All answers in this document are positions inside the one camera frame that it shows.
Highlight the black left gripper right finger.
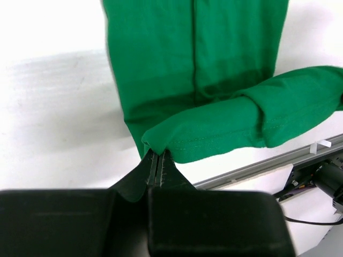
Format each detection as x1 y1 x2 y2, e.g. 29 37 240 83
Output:
147 151 295 256

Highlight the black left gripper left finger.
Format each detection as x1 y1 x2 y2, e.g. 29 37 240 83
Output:
1 151 158 256

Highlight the green t-shirt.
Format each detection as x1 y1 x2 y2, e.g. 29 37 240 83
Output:
103 1 342 163

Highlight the white tape strip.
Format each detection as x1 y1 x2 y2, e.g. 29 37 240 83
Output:
310 140 332 155

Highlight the aluminium table edge rail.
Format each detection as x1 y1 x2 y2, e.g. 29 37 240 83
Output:
194 134 342 190

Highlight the black cable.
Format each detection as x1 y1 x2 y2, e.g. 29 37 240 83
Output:
284 215 339 226

